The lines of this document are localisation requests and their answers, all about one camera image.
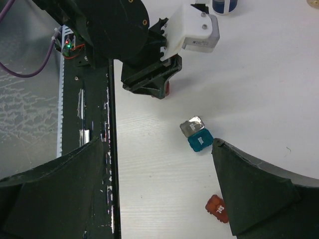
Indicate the red pill box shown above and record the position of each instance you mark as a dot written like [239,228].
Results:
[166,89]
[216,207]

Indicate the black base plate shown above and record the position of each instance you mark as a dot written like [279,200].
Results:
[87,119]

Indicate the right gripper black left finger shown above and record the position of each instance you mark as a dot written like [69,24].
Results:
[53,200]

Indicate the glass pill bottle yellow pills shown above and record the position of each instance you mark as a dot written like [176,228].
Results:
[313,3]

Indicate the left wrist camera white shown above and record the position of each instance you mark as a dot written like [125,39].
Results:
[189,29]

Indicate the red pill box left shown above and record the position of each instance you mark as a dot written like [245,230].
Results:
[166,89]

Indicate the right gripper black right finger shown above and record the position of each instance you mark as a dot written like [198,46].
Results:
[264,201]

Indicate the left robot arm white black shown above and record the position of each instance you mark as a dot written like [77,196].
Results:
[120,30]

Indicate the red pill box right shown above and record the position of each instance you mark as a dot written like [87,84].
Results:
[216,207]

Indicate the teal pill box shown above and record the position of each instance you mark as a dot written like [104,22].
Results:
[200,140]

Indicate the grey pill box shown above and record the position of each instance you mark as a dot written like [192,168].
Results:
[192,126]

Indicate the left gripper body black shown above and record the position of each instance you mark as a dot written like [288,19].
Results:
[145,73]

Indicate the white bottle cap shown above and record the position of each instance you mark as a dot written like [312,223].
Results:
[224,7]

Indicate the white cable duct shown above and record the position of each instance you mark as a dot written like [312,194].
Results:
[60,108]

